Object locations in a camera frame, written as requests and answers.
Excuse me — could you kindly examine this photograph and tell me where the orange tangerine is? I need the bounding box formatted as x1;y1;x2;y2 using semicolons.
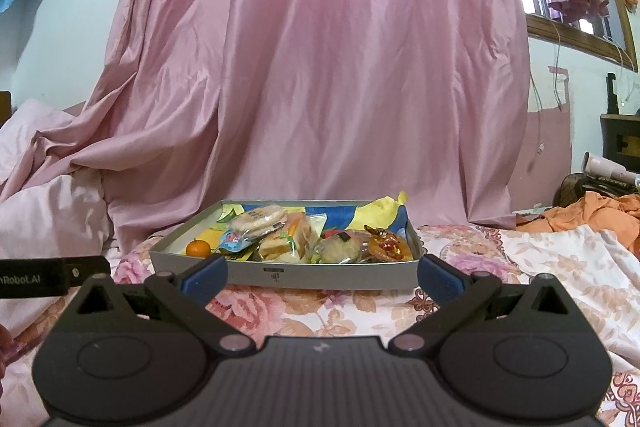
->
184;239;212;258

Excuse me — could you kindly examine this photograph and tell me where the blue cartoon snack packet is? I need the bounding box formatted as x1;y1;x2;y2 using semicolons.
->
217;228;265;256

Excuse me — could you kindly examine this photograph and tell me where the golden snack packet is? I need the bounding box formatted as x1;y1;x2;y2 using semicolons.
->
364;225;413;262

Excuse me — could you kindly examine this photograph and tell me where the rice cracker packet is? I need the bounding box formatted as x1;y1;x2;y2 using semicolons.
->
229;204;288;239

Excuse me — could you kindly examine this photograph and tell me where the sandwich bread packet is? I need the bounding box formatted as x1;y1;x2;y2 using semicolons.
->
257;212;319;263

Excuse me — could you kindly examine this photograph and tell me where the green cookie packet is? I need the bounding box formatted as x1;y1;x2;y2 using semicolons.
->
310;230;370;265

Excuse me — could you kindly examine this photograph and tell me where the red spicy snack packet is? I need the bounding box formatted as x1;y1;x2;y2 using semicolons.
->
322;230;349;241

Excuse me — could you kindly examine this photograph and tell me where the pale pink duvet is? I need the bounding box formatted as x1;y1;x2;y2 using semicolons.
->
0;98;120;338

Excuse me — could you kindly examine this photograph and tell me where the grey shallow snack box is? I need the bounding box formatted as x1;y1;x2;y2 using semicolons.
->
151;195;425;291

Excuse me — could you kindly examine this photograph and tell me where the floral quilt bedspread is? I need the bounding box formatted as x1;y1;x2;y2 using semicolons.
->
0;223;640;427

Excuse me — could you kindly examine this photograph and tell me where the orange cloth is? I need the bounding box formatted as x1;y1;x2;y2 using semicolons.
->
516;192;640;257

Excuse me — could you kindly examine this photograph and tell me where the dark wooden cabinet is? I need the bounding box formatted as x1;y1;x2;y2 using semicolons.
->
598;71;640;176

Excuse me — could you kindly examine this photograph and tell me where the pink satin curtain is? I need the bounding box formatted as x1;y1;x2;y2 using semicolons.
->
1;0;529;247

